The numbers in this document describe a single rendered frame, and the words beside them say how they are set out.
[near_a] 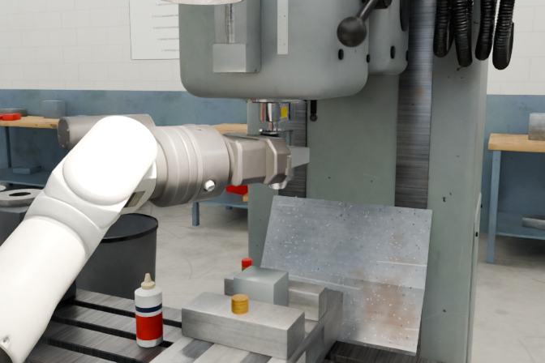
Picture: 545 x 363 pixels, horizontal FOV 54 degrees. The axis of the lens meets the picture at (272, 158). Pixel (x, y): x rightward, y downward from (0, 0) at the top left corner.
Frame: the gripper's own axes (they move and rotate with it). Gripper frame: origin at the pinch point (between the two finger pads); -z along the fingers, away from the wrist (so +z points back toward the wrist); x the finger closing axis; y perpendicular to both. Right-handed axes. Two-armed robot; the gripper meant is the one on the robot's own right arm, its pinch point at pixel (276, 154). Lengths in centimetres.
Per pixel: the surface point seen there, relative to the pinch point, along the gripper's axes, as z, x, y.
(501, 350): -204, 57, 120
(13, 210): 21.1, 41.0, 12.0
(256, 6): 8.8, -6.2, -17.3
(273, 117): 1.9, -1.5, -5.0
